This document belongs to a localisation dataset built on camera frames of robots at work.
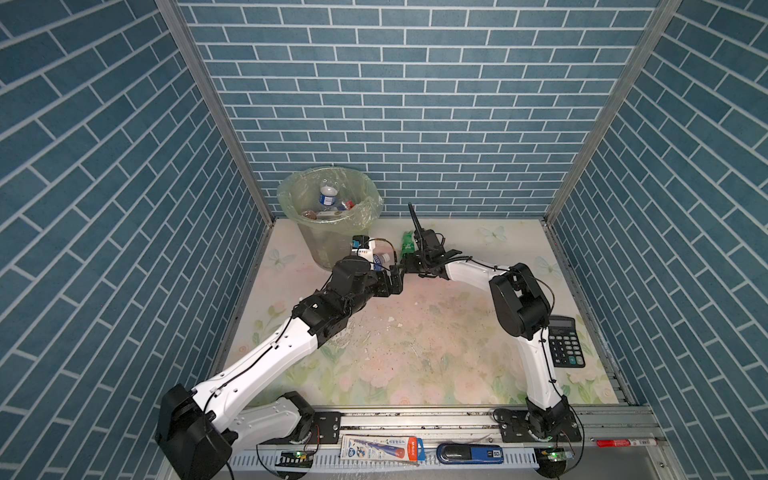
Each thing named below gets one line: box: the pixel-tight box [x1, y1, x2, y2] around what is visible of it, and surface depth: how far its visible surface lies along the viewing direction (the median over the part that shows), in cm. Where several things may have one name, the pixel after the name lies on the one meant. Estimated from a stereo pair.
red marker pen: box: [596, 439, 659, 448], surface depth 72 cm
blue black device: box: [436, 444, 505, 464], surface depth 69 cm
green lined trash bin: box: [277, 166, 384, 271], surface depth 98 cm
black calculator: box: [548, 315, 586, 368], surface depth 88 cm
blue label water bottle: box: [319, 185, 339, 206], surface depth 101 cm
